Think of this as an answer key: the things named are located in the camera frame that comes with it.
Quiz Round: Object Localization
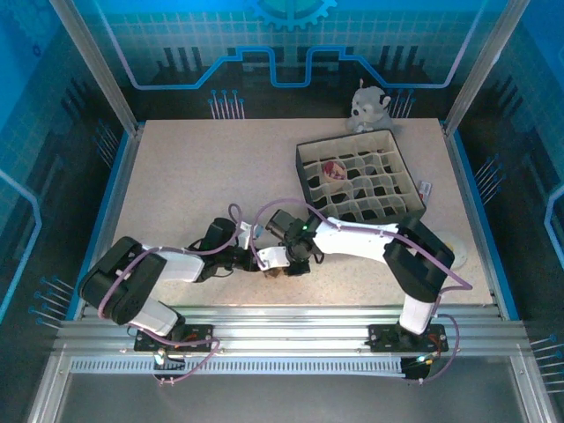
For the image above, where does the white round disc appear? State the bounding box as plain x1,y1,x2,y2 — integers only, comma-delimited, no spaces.
434,231,469,271

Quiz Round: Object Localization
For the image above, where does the beige red striped sock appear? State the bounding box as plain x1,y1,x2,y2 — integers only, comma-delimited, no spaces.
320,160,350,184

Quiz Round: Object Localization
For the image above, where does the aluminium frame rail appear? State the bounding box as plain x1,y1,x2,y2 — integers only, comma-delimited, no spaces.
52,304,530,359

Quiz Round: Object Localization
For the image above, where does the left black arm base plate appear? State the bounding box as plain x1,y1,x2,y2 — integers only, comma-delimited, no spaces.
133,323,216,353

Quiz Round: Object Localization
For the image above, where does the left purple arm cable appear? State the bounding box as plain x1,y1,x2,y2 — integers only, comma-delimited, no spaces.
96,203,246,385

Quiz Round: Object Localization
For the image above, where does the grey plush husky toy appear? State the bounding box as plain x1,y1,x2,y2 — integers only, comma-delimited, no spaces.
345,78,405,136

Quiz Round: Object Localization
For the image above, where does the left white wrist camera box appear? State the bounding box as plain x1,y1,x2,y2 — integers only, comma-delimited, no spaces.
239,221,266,249

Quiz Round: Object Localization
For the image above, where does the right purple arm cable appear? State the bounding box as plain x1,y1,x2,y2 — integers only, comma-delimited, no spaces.
250,197,473,385

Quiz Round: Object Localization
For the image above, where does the grey metal sheet panel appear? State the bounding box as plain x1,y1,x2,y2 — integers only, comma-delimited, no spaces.
55,374,532,423

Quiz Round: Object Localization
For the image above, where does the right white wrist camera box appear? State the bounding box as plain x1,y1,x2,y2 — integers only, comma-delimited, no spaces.
256,245,293,271

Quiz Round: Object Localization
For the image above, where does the aluminium frame post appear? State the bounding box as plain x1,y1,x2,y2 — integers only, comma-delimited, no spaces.
48,0,145,133
443,0,532,133

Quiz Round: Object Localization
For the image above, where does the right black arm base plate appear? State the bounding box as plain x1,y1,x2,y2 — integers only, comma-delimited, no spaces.
367,323,449,353

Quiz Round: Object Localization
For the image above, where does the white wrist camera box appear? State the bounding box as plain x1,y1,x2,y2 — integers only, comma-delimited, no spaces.
239,221,266,249
256,245,293,271

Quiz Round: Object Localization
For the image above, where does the slotted grey cable duct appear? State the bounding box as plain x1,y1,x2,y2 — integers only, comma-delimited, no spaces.
68,357,407,376

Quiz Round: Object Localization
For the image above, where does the dark fabric sock organizer box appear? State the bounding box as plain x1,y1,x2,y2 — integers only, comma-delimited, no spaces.
293,128,429,226

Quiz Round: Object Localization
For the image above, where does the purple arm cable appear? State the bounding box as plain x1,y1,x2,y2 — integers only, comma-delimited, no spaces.
250,197,473,385
96,203,246,385

